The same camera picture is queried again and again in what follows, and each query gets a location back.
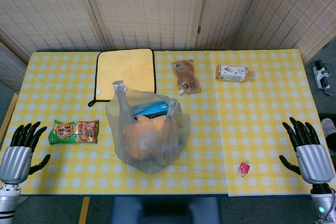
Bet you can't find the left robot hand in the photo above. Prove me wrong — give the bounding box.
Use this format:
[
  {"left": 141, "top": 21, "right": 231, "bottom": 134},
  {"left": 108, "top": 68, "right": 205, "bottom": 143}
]
[{"left": 0, "top": 121, "right": 51, "bottom": 185}]

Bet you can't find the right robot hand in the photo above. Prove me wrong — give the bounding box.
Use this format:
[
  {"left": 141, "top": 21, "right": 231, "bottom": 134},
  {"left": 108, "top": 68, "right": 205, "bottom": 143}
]
[{"left": 279, "top": 116, "right": 335, "bottom": 185}]

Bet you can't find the clear plastic bag with goods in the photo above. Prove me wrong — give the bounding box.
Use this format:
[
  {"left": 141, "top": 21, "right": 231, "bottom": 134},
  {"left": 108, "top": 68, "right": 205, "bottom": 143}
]
[{"left": 105, "top": 80, "right": 191, "bottom": 174}]

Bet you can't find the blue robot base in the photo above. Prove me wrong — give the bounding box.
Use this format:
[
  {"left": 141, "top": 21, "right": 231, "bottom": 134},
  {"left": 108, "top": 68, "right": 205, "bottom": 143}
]
[{"left": 110, "top": 196, "right": 222, "bottom": 224}]

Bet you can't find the black object beside table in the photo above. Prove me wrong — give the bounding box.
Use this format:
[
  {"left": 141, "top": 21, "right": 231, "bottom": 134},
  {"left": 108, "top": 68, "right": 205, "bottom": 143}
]
[{"left": 318, "top": 113, "right": 336, "bottom": 156}]

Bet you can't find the green orange snack packet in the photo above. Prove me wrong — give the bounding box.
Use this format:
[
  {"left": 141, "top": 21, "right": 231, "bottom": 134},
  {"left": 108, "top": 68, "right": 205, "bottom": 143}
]
[{"left": 48, "top": 119, "right": 100, "bottom": 145}]

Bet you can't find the small red candy packet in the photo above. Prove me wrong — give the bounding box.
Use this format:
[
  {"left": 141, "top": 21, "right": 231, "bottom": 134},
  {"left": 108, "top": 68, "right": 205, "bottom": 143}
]
[{"left": 237, "top": 161, "right": 251, "bottom": 177}]

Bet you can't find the white power strip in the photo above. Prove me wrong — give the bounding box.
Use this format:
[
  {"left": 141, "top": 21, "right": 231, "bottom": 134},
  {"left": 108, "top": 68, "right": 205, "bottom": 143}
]
[{"left": 312, "top": 60, "right": 332, "bottom": 90}]

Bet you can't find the yellow white checkered tablecloth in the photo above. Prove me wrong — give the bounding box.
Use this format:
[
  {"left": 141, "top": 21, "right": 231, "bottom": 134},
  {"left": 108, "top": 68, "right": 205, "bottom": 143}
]
[{"left": 0, "top": 49, "right": 331, "bottom": 197}]

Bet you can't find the orange tea bottle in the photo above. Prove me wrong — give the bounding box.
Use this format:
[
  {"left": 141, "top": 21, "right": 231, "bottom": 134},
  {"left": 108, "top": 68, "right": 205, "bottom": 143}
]
[{"left": 215, "top": 64, "right": 256, "bottom": 83}]

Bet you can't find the yellow cloth with black trim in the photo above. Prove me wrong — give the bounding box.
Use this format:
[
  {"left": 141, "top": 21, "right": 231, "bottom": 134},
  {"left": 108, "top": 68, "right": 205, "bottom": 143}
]
[{"left": 87, "top": 48, "right": 158, "bottom": 108}]

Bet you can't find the brown spouted drink pouch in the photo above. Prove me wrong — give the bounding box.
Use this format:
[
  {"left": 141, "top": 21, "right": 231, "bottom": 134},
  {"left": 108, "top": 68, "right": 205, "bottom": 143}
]
[{"left": 171, "top": 59, "right": 202, "bottom": 97}]

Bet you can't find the woven folding screen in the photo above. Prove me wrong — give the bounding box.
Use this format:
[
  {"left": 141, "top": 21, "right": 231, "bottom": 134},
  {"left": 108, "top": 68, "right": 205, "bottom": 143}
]
[{"left": 0, "top": 0, "right": 336, "bottom": 86}]

